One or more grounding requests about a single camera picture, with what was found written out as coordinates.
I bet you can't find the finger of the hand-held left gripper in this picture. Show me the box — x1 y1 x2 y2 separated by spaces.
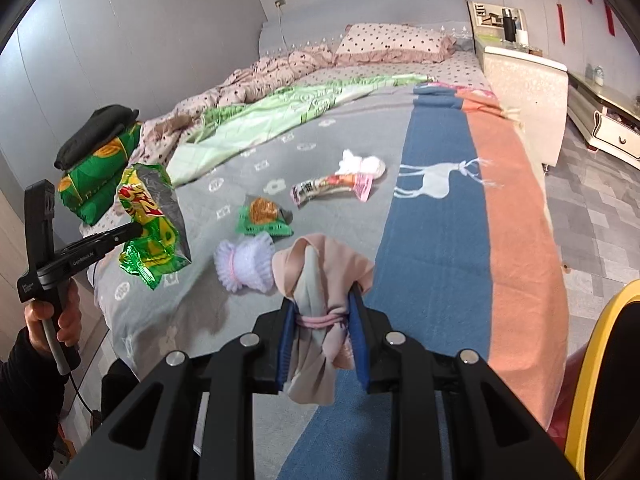
75 223 144 261

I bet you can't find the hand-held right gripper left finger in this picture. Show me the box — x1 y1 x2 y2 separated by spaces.
74 296 298 480

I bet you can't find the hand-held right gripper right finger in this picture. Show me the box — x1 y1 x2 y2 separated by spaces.
347 287 566 480

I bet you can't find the large green snack bag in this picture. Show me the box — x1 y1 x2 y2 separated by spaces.
116 162 193 291

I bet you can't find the pink grey cloth bundle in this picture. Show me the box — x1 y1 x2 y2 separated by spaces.
272 234 376 406

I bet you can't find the yellow trash bin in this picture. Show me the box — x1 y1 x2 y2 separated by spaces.
565 276 640 466

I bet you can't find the person's left forearm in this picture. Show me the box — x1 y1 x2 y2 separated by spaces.
0 327 68 471

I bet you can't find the person's left hand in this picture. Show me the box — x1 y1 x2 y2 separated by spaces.
25 277 82 358

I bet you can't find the folded green leaf blanket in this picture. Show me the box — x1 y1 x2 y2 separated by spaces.
57 122 143 226

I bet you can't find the purple ruffled bundle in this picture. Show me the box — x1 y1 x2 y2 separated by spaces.
214 232 276 293

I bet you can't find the black folded cloth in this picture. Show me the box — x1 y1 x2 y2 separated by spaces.
54 104 140 171

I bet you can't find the small green snack packet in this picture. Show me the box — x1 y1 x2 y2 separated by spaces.
235 197 295 237

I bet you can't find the sausage wrapper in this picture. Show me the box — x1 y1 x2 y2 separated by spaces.
291 172 374 209

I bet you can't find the white cloth bundle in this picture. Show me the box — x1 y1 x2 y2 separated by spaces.
337 149 387 183

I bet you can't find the light green quilt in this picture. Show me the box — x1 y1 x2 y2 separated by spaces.
167 74 436 188

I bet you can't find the pink polka dot quilt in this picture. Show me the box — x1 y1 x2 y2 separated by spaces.
137 42 346 161

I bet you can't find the polka dot bed sheet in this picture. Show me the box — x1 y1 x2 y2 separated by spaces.
295 52 493 92

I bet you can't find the white bedside cabinet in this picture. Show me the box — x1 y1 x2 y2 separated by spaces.
467 35 570 171

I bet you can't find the polka dot pillow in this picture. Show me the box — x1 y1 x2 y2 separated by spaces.
334 22 456 67

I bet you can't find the grey bed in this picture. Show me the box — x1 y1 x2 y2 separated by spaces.
80 0 571 480

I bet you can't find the white TV stand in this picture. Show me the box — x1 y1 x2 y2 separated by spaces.
567 71 640 171

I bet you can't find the picture frame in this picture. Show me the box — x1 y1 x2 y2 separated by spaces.
472 2 526 36

